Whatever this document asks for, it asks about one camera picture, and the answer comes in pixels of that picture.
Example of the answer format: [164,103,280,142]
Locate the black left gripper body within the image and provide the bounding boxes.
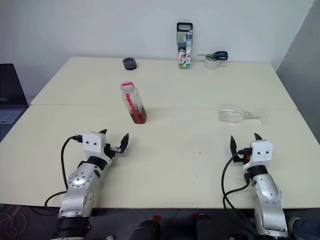
[104,143,123,159]

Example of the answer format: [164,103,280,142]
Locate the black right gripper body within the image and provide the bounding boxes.
[233,151,251,164]

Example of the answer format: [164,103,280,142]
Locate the clear wine glass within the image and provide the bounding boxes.
[218,103,270,126]

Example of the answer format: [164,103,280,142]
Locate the plastic bottle with red liquid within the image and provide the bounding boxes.
[120,80,148,125]

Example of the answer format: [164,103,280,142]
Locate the black round tape roll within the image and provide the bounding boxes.
[122,57,138,71]

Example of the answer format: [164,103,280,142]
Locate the grey partition panel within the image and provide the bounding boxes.
[274,0,320,146]

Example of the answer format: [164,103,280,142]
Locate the beige tape roll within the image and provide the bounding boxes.
[203,55,220,70]

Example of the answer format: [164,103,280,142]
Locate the person leg with shoe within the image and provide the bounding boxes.
[287,216,320,240]

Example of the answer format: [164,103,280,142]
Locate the dark laptop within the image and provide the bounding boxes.
[0,63,30,143]

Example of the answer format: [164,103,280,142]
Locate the marker pen box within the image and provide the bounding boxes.
[176,22,194,70]

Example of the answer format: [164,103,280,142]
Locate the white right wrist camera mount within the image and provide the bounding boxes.
[246,139,274,168]

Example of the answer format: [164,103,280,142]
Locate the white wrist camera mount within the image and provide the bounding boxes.
[81,131,113,161]
[246,139,274,168]

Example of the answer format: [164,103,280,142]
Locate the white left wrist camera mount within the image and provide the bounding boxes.
[81,131,113,161]

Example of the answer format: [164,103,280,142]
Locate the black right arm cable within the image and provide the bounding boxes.
[221,148,257,231]

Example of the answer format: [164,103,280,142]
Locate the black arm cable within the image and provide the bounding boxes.
[221,148,257,231]
[44,134,83,210]

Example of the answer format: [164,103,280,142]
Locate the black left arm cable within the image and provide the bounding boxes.
[44,134,83,210]

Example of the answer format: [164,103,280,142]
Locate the blue handled scissors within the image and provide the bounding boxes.
[195,50,229,62]

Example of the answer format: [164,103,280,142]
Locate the thin white floor cable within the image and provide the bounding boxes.
[0,206,28,236]

